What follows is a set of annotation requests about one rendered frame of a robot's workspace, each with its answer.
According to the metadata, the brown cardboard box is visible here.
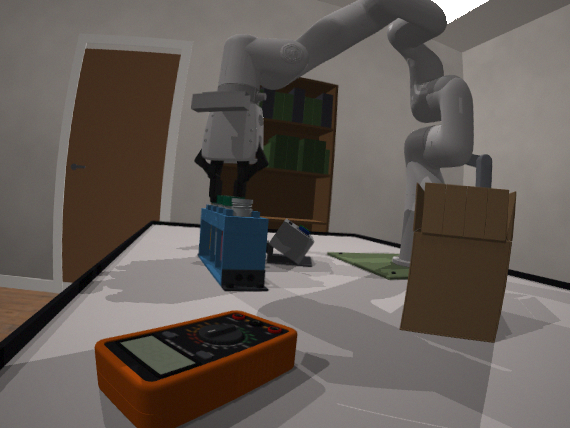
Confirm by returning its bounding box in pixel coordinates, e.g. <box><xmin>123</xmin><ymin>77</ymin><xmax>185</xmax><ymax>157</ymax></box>
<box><xmin>400</xmin><ymin>182</ymin><xmax>516</xmax><ymax>343</ymax></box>

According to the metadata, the orange digital multimeter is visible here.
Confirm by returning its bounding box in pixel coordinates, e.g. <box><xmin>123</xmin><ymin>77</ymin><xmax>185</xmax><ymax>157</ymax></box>
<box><xmin>95</xmin><ymin>311</ymin><xmax>297</xmax><ymax>428</ymax></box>

